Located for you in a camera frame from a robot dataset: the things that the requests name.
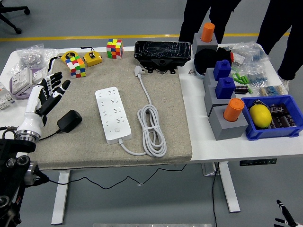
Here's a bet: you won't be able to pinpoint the grey block with socket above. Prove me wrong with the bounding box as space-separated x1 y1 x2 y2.
208 105 249 141
192 32 218 56
203 68 220 88
204 84 237 116

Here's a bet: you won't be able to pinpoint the clear bag of resistors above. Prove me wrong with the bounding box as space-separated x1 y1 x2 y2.
258 84 288 97

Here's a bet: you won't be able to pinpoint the thin black adapter cord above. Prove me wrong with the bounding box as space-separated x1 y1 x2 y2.
39 129 188 191

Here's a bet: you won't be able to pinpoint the white table leg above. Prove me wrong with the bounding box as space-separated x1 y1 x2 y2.
217 162 241 213
51 170 71 225

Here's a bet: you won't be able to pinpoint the round yellow tape measure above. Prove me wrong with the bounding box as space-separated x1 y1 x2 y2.
48 51 80 71

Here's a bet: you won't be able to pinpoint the black wrapped case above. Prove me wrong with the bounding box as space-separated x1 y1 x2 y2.
134 40 192 74

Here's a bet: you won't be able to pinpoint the white power cord with plug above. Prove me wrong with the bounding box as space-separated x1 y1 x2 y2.
119 65 168 157

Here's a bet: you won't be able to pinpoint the black office chair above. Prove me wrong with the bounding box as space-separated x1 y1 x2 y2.
0 0 31 35

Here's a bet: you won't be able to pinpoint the black cloth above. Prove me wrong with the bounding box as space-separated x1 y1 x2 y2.
194 47 235 76

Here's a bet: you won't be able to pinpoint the white circuit breaker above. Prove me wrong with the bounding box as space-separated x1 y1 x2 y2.
0 81 15 111

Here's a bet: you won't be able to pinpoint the colourful puzzle cube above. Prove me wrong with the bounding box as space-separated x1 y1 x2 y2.
65 56 87 79
106 38 124 59

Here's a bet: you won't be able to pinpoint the grey-brown mat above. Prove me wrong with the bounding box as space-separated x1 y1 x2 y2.
30 51 193 170

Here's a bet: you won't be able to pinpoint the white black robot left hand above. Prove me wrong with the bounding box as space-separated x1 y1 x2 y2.
16 71 71 134

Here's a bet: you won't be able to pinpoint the blue plastic bin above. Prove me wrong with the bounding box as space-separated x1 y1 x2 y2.
241 94 303 141

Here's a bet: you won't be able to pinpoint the purple tray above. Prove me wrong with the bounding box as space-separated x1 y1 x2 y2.
9 67 50 100

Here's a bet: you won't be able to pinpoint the black hanging cable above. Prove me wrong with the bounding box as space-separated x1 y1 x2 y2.
211 163 220 227

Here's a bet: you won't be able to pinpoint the yellow lemon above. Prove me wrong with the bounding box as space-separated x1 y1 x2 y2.
249 104 272 130

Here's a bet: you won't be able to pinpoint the person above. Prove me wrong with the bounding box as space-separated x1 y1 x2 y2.
256 0 303 92
178 0 242 44

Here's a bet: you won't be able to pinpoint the black plug adapter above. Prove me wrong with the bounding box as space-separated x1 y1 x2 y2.
56 109 83 133

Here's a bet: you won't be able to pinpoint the white power strip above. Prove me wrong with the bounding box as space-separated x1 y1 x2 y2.
95 86 133 145

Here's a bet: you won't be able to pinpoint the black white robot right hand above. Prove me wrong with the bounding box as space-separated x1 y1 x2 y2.
273 200 299 227

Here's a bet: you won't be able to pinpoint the clear bag of screws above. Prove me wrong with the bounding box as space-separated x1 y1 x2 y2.
16 44 59 71

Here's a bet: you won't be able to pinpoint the square yellow tape measure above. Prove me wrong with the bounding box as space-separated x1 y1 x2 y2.
80 46 103 68

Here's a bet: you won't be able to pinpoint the white socket box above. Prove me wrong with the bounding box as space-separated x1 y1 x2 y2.
11 67 33 94
32 67 49 85

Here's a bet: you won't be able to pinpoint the black table control panel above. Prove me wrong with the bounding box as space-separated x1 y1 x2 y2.
239 158 277 167

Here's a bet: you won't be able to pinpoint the large clear bag blue parts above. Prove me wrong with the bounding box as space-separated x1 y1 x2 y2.
228 41 272 64

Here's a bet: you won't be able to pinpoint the light blue dish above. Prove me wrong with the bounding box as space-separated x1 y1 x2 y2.
193 59 206 80

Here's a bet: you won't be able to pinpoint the blue block with knob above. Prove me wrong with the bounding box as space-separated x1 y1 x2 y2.
213 59 232 81
214 77 236 99

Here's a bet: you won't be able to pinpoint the small black clip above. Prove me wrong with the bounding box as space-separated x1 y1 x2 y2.
252 99 268 109

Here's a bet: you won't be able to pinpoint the grey box under table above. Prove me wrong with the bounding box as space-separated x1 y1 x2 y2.
201 162 221 177

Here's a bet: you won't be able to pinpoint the dark brown capacitor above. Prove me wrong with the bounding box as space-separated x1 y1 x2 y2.
269 103 290 116
234 85 249 95
285 115 298 128
271 115 287 130

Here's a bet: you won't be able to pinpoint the small clear bag blue parts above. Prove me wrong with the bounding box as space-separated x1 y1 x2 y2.
243 62 270 86

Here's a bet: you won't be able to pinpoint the orange cylinder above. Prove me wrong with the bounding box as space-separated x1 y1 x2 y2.
201 22 215 43
223 98 245 123

